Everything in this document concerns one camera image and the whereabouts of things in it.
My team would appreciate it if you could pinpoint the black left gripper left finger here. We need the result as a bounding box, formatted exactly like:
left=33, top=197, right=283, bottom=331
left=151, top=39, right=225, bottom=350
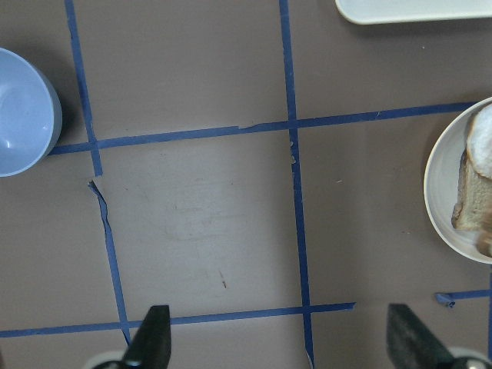
left=83, top=305, right=171, bottom=369

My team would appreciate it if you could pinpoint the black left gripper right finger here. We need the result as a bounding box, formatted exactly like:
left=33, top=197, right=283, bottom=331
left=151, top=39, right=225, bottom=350
left=386, top=304, right=491, bottom=368

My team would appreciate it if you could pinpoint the bread slice with brown crust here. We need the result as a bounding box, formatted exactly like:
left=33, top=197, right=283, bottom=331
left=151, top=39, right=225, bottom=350
left=476, top=221, right=491, bottom=258

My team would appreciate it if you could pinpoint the bread slice on plate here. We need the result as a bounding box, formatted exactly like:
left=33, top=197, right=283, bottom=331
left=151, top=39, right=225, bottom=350
left=451, top=151, right=491, bottom=231

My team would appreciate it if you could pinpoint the cream round plate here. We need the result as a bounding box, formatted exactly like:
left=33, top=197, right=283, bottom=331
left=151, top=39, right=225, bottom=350
left=423, top=98, right=491, bottom=264

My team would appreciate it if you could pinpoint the fried egg toy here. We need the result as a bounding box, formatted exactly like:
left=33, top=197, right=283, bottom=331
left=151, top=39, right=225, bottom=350
left=467, top=105, right=491, bottom=179

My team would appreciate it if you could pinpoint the blue bowl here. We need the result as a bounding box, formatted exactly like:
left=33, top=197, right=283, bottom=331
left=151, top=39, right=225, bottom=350
left=1, top=48, right=62, bottom=178

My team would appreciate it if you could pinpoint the cream bear tray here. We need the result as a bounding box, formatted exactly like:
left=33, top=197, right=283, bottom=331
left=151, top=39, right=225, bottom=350
left=335, top=0, right=491, bottom=25

